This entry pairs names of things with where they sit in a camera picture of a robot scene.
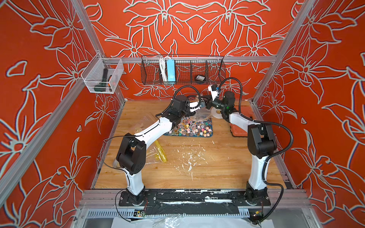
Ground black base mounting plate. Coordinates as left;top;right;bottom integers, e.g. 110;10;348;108
117;189;271;217

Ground white cable bundle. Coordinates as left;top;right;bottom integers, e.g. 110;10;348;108
159;56;168;83

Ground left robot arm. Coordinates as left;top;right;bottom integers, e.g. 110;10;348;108
116;95;201;204

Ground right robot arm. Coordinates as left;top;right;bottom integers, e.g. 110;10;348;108
202;91;277;206

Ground white tape roll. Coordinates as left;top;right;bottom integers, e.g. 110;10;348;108
211;109;223;119

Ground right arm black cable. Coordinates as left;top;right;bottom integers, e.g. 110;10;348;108
217;76;294;224

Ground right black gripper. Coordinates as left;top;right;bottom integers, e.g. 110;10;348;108
202;94;231;112

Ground dark teal tray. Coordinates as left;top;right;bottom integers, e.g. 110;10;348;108
163;116;213;138

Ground clear plastic bin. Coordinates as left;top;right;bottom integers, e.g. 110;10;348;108
81;53;124;94

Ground light blue box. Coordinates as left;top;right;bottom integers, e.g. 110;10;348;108
166;59;176;84

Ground poured candy pile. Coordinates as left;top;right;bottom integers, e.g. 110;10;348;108
168;115;213;137

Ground green black tool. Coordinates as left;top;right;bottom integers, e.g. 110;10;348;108
94;68;108;92

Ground orange tool case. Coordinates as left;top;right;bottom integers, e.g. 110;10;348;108
230;106;254;137

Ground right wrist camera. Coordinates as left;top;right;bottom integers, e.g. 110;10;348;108
208;84;219;100

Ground black wire basket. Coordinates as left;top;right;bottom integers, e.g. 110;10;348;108
141;54;226;85

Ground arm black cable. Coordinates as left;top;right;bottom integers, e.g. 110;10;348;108
217;76;294;224
101;85;203;223

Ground candy ziploc bag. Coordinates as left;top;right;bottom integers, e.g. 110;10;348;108
191;107;215;121
145;140;167;165
132;113;159;135

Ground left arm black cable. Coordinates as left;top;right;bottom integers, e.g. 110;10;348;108
101;85;203;223

